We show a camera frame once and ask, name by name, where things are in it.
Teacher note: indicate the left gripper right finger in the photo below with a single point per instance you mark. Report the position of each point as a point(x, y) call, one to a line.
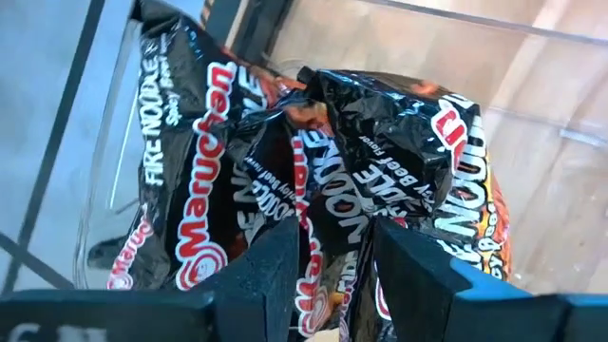
point(418, 294)

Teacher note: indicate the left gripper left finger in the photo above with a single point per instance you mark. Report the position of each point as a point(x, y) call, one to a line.
point(261, 304)

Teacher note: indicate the black Fire Noodle pack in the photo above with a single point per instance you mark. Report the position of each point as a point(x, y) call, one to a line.
point(332, 199)
point(404, 133)
point(204, 190)
point(157, 119)

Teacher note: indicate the clear plastic bin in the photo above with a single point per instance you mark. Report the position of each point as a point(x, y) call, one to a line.
point(522, 71)

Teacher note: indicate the black metal table frame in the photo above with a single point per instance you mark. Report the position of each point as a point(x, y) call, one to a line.
point(266, 33)

